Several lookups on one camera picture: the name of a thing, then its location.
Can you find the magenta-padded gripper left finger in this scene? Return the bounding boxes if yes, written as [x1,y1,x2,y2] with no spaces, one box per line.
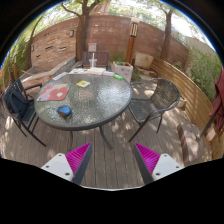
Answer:
[41,142,94,186]

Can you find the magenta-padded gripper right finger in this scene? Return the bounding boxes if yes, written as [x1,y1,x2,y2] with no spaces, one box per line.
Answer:
[132,142,184,186]

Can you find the blue and black computer mouse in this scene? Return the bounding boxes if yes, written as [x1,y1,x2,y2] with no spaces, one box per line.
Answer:
[56,105,73,119]

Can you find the floral pink red mouse pad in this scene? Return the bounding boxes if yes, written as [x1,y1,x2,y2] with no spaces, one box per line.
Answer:
[36,83,70,102]

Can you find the black slatted patio chair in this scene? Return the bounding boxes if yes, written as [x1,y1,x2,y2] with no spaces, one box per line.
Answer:
[3,78,47,148]

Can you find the brown wicker metal chair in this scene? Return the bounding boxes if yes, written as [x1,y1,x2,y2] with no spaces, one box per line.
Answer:
[127,77,182,143]

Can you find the black backpack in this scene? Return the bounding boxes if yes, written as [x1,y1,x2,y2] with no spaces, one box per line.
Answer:
[3,87,34,121]

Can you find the wooden slat fence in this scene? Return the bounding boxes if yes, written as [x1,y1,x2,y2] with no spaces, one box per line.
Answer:
[150,58,224,158]

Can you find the dark red hanging cloth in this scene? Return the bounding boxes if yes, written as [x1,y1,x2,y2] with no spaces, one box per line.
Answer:
[209,65,224,134]

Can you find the yellow square card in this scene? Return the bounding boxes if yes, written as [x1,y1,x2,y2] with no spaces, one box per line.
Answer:
[76,80,91,88]

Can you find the white licence plate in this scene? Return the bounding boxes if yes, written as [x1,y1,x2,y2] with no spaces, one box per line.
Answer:
[52,71,69,81]

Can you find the colourful printed sheet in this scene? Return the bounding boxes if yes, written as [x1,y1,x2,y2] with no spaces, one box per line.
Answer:
[69,68,88,75]

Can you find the raised stone garden bed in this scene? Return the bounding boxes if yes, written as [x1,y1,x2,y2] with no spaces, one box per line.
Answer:
[19,56,78,88]

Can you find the pale square planter box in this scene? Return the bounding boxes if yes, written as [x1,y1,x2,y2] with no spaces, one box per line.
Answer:
[111,60,134,84]

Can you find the beige stone slab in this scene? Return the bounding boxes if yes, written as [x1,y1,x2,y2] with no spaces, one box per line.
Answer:
[134,52,155,70]

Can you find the clear plastic cup with straw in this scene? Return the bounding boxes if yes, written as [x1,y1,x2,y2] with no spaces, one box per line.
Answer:
[88,52,98,68]

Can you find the dark wooden slatted chair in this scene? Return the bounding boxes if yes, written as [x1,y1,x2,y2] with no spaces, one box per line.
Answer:
[81,50,110,70]

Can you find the slim straight tree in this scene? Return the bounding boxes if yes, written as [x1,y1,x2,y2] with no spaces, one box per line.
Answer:
[159,6,174,61]

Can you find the thick forked tree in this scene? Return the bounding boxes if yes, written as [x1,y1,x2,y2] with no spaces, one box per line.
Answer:
[60,0,101,62]

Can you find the grey wall utility box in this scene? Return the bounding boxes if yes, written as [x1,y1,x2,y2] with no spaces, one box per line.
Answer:
[87,42,98,53]

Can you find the wooden garden lamp post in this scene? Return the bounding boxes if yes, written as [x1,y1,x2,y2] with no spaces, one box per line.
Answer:
[125,17,140,64]

